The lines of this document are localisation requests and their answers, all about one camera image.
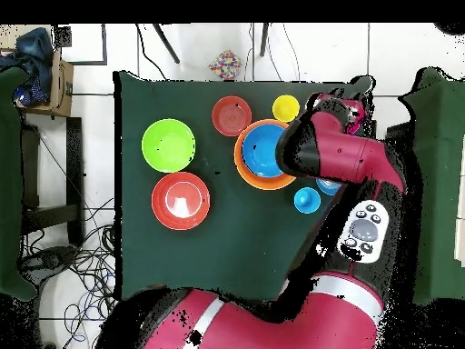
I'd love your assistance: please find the small red bowl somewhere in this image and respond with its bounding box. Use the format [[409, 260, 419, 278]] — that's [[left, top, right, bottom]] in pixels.
[[211, 95, 252, 138]]

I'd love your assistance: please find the blue cup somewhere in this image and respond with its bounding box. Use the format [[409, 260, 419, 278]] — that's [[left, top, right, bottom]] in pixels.
[[293, 186, 322, 214]]

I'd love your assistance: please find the yellow cup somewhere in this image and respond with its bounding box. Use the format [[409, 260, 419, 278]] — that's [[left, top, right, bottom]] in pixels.
[[272, 94, 302, 124]]

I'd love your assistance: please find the black stool frame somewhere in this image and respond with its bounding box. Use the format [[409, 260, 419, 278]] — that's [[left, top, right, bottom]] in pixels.
[[20, 116, 85, 247]]

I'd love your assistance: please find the green cloth covered table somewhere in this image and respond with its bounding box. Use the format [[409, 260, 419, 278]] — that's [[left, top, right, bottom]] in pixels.
[[397, 67, 465, 306], [0, 66, 38, 302]]

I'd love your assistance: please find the dark green tablecloth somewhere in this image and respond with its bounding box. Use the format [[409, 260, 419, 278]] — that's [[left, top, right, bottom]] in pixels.
[[114, 70, 375, 303]]

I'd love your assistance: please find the large orange bowl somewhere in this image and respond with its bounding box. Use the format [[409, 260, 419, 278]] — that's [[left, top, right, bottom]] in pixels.
[[233, 118, 299, 191]]

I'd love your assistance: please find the green bowl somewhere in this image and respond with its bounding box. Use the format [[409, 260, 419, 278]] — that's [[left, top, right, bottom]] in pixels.
[[141, 118, 196, 174]]

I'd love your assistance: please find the tangle of cables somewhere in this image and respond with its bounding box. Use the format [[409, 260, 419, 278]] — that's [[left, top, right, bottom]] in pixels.
[[19, 197, 121, 349]]

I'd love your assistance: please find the blue cloth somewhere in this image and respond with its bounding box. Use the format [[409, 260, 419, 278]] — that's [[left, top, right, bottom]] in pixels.
[[0, 27, 54, 106]]

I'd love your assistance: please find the black caster base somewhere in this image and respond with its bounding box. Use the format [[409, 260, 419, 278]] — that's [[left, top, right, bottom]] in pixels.
[[17, 245, 78, 283]]

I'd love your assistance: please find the large blue bowl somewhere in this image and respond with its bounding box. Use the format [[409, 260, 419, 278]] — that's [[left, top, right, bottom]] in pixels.
[[242, 124, 288, 178]]

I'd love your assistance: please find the colourful patterned box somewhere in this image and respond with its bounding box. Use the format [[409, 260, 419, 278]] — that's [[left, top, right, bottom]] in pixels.
[[208, 49, 242, 81]]

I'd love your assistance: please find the wide red bowl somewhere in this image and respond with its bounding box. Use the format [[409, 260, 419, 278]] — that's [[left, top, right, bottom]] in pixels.
[[151, 171, 212, 232]]

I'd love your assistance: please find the cardboard box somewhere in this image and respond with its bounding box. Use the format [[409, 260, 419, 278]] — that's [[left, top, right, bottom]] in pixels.
[[17, 48, 74, 118]]

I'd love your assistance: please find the black tripod leg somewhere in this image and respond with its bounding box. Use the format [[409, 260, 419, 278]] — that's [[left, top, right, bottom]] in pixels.
[[152, 23, 182, 65], [259, 23, 271, 58]]

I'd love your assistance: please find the small blue bowl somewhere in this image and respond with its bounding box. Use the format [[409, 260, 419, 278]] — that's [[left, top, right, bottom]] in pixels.
[[315, 177, 344, 197]]

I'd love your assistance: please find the black floor frame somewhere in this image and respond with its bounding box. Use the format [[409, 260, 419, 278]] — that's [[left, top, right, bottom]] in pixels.
[[54, 23, 109, 67]]

